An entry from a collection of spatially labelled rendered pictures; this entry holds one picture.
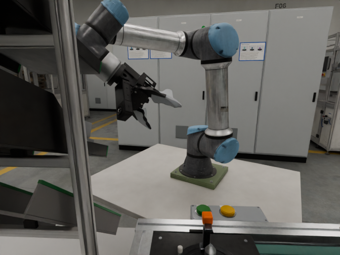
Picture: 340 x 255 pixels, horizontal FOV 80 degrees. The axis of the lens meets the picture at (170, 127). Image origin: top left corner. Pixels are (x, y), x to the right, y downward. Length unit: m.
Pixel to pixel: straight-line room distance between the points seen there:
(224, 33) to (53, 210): 0.68
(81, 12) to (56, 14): 9.33
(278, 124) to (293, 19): 1.48
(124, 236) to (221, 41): 0.70
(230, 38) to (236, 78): 2.59
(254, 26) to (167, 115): 1.85
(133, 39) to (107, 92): 7.65
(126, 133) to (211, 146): 3.02
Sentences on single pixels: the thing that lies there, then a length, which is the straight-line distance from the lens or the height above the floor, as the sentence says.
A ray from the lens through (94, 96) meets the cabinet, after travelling 8.62.
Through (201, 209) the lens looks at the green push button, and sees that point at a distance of 0.64.
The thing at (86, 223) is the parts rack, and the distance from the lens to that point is 0.36.
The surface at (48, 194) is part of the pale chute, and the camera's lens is 0.32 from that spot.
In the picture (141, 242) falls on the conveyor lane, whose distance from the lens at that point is 0.57.
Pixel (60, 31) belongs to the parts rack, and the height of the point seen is 1.40.
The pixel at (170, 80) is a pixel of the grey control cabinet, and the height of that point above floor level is 1.28.
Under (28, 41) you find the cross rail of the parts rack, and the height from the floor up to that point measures 1.38.
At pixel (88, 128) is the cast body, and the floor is 1.25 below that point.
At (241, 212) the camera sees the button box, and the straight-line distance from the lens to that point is 0.67.
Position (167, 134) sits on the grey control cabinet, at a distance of 3.55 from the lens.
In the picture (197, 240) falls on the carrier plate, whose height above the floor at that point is 0.97.
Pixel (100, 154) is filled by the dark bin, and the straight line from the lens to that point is 0.40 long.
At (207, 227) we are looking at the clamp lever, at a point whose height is 1.06.
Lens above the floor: 1.34
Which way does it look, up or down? 14 degrees down
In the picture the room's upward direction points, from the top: straight up
